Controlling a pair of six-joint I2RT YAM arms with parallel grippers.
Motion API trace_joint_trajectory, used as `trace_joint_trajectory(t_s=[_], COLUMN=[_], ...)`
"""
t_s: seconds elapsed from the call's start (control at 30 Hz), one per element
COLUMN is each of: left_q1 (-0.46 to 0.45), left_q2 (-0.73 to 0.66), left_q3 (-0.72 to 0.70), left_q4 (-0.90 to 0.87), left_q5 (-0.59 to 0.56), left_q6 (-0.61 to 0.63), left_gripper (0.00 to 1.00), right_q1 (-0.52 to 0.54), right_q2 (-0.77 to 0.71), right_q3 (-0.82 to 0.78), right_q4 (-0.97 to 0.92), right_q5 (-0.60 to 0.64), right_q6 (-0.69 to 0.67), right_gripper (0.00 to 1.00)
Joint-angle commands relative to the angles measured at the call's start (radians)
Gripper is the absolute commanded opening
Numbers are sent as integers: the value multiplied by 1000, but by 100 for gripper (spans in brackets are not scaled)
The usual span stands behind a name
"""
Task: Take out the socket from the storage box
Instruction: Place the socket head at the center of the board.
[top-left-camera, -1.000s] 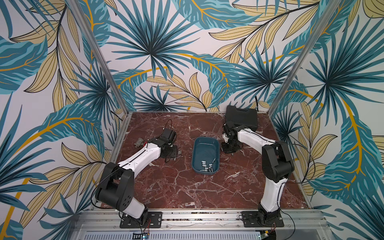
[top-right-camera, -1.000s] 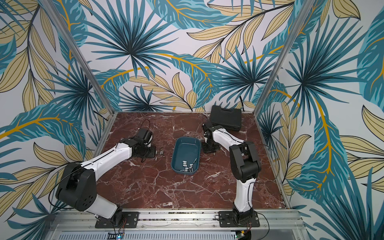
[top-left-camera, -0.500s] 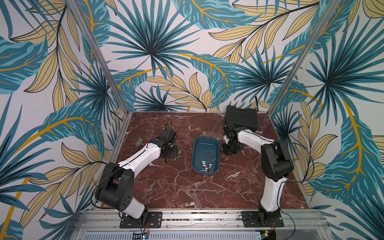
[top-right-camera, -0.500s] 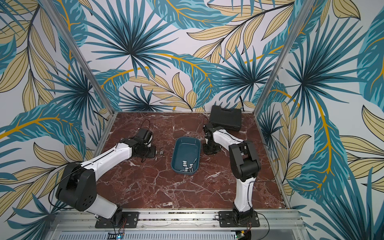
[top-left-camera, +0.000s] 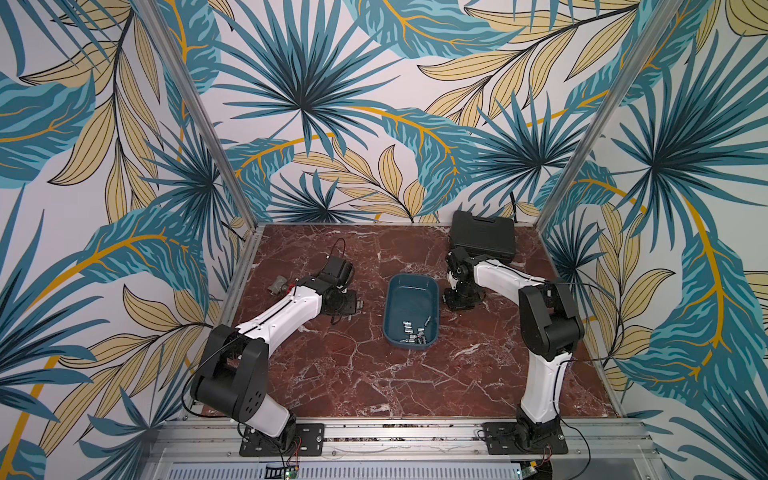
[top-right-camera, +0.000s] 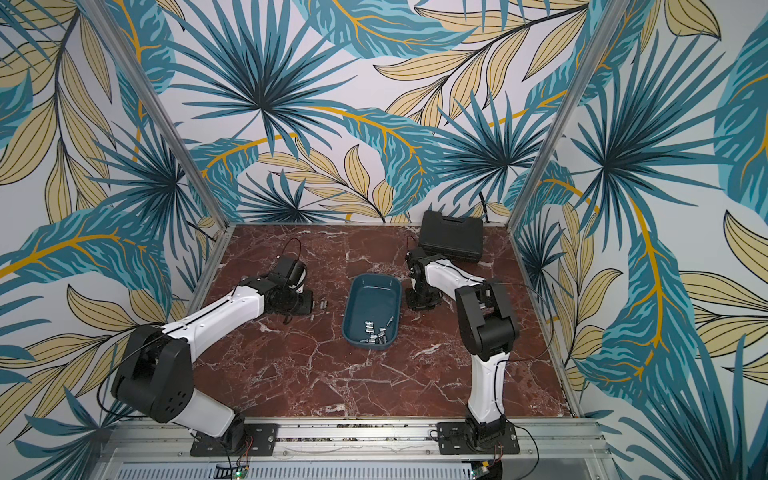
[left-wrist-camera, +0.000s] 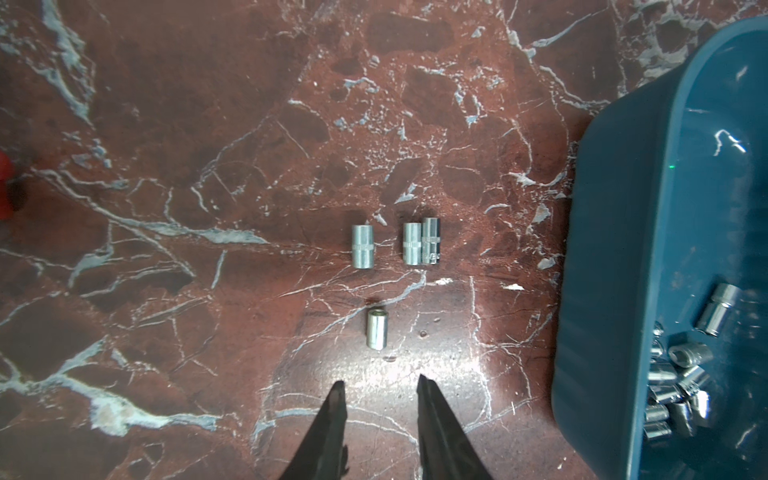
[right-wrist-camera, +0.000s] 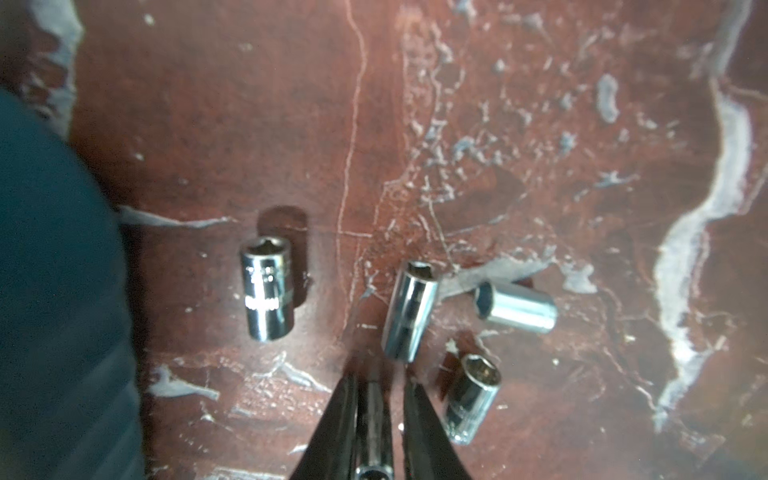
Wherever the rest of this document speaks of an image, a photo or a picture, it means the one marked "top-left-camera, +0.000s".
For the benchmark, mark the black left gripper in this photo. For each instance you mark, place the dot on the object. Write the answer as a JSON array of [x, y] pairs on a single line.
[[351, 306]]

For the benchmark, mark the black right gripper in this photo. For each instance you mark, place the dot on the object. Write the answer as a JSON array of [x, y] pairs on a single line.
[[456, 299]]

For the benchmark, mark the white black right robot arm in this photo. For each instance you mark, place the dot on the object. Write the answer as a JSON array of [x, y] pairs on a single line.
[[549, 324]]

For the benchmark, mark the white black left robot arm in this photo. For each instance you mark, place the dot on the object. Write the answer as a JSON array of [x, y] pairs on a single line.
[[232, 377]]

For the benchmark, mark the teal plastic storage box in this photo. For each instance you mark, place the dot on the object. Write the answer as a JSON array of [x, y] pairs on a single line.
[[411, 299]]

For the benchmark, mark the grey valve with red handwheel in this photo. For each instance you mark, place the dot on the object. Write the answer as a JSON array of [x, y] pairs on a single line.
[[282, 286]]

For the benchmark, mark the black plastic tool case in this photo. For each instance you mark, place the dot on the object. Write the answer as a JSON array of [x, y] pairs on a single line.
[[492, 236]]

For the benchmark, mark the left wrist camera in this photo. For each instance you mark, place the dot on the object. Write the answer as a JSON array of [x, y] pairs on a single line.
[[337, 272]]

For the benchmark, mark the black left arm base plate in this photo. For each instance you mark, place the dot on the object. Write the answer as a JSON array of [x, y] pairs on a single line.
[[302, 439]]

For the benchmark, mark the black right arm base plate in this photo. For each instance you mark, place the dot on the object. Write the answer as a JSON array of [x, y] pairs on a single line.
[[522, 438]]

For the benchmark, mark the aluminium front rail frame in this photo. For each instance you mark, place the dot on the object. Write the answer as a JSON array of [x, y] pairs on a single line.
[[404, 448]]

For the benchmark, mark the aluminium left corner post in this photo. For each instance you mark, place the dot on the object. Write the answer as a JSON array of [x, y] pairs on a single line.
[[160, 34]]

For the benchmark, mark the aluminium corner post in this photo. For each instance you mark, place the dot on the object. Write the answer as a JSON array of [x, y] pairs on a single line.
[[160, 34], [636, 60]]

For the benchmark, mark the aluminium right corner post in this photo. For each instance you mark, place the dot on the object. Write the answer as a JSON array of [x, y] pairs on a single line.
[[636, 60]]

